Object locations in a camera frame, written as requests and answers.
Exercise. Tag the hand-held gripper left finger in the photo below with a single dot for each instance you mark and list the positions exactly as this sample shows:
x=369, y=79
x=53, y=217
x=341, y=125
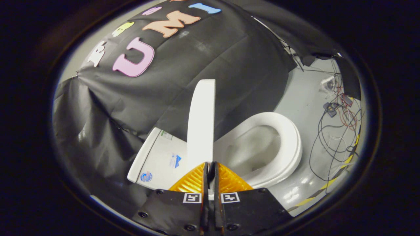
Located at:
x=174, y=209

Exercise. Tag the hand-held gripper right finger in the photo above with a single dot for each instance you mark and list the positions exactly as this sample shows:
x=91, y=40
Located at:
x=246, y=209

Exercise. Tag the white toilet lid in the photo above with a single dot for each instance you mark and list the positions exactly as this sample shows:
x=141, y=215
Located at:
x=200, y=124

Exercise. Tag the white toilet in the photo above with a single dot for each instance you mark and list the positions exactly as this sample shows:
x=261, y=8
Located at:
x=160, y=157

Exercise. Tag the yellow black floor tape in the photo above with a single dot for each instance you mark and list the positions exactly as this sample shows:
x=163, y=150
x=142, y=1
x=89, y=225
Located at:
x=328, y=185

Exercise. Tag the small black power adapter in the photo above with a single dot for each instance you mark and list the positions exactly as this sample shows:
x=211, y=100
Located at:
x=330, y=109

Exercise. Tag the black backdrop cloth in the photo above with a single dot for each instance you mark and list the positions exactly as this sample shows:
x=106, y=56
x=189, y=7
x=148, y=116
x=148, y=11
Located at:
x=203, y=72

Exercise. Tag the thin metal stand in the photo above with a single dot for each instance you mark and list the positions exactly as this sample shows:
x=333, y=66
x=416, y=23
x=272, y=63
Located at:
x=288, y=49

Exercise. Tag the black box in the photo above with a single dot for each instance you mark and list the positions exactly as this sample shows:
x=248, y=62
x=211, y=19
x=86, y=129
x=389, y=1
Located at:
x=349, y=78

